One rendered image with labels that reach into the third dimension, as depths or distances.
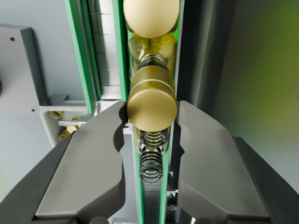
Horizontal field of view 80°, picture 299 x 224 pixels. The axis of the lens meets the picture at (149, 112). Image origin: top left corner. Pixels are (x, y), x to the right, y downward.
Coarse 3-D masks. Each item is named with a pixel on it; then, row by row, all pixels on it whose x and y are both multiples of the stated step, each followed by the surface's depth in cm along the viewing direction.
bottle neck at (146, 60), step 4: (144, 56) 19; (148, 56) 18; (152, 56) 18; (156, 56) 18; (160, 56) 19; (144, 60) 17; (148, 60) 16; (152, 60) 16; (156, 60) 16; (160, 60) 17; (140, 64) 16; (144, 64) 16; (148, 64) 15; (152, 64) 15; (156, 64) 15; (160, 64) 16; (164, 64) 16; (140, 68) 15; (164, 68) 15
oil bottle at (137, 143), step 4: (136, 128) 26; (168, 128) 26; (136, 132) 25; (168, 132) 26; (136, 136) 25; (168, 136) 26; (136, 140) 26; (140, 140) 25; (168, 140) 26; (136, 144) 26; (140, 144) 26; (164, 144) 26; (168, 144) 27; (136, 148) 26; (140, 148) 26; (164, 148) 26; (168, 148) 28; (140, 152) 27; (164, 152) 27
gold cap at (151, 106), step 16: (144, 80) 12; (160, 80) 12; (144, 96) 11; (160, 96) 11; (128, 112) 12; (144, 112) 12; (160, 112) 12; (176, 112) 12; (144, 128) 12; (160, 128) 12
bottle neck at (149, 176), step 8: (144, 152) 23; (152, 152) 23; (160, 152) 24; (144, 160) 22; (152, 160) 22; (160, 160) 22; (144, 168) 21; (152, 168) 21; (160, 168) 21; (144, 176) 22; (152, 176) 23; (160, 176) 22
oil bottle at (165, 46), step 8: (136, 40) 19; (144, 40) 19; (152, 40) 19; (160, 40) 19; (168, 40) 19; (176, 40) 20; (128, 48) 20; (136, 48) 19; (144, 48) 19; (152, 48) 19; (160, 48) 19; (168, 48) 19; (176, 48) 20; (136, 56) 19; (168, 56) 19; (136, 64) 20; (168, 64) 20
